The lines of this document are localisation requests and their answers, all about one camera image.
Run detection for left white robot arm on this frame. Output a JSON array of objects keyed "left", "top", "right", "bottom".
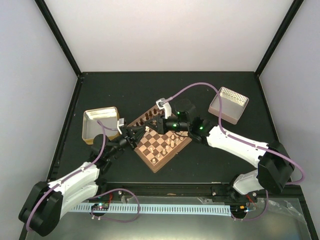
[{"left": 18, "top": 124, "right": 146, "bottom": 237}]

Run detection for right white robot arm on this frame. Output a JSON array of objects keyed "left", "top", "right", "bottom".
[{"left": 145, "top": 98, "right": 295, "bottom": 202}]

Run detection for wooden chess board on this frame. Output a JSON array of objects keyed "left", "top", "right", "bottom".
[{"left": 134, "top": 122, "right": 192, "bottom": 173}]

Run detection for left circuit board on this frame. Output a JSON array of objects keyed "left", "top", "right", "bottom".
[{"left": 91, "top": 203, "right": 109, "bottom": 211}]

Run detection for circuit board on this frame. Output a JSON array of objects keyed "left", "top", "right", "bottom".
[
  {"left": 230, "top": 205, "right": 256, "bottom": 213},
  {"left": 91, "top": 203, "right": 109, "bottom": 211}
]

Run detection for right circuit board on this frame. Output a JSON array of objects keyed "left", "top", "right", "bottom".
[{"left": 230, "top": 205, "right": 256, "bottom": 213}]

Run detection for silver metal tray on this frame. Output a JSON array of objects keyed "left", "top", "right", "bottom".
[{"left": 82, "top": 106, "right": 119, "bottom": 145}]

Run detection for pink patterned metal tin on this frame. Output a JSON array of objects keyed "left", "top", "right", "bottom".
[{"left": 218, "top": 87, "right": 249, "bottom": 125}]

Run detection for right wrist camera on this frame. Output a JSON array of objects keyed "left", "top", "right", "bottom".
[{"left": 155, "top": 97, "right": 173, "bottom": 119}]

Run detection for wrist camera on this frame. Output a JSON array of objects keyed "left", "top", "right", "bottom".
[
  {"left": 155, "top": 97, "right": 173, "bottom": 119},
  {"left": 117, "top": 118, "right": 126, "bottom": 135}
]

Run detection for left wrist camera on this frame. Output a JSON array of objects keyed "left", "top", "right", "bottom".
[{"left": 117, "top": 118, "right": 126, "bottom": 135}]

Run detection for light blue slotted cable duct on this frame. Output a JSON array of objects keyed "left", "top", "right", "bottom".
[{"left": 70, "top": 202, "right": 231, "bottom": 217}]

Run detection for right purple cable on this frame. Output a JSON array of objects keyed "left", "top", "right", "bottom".
[{"left": 164, "top": 82, "right": 307, "bottom": 222}]

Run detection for black mounting rail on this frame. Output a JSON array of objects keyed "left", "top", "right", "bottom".
[{"left": 99, "top": 182, "right": 301, "bottom": 201}]

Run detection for black frame post left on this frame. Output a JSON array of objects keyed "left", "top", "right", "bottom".
[{"left": 34, "top": 0, "right": 82, "bottom": 78}]

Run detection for black frame post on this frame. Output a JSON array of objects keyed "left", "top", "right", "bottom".
[
  {"left": 34, "top": 0, "right": 82, "bottom": 78},
  {"left": 255, "top": 0, "right": 304, "bottom": 77}
]

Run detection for black frame post right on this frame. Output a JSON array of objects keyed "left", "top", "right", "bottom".
[{"left": 255, "top": 0, "right": 304, "bottom": 77}]

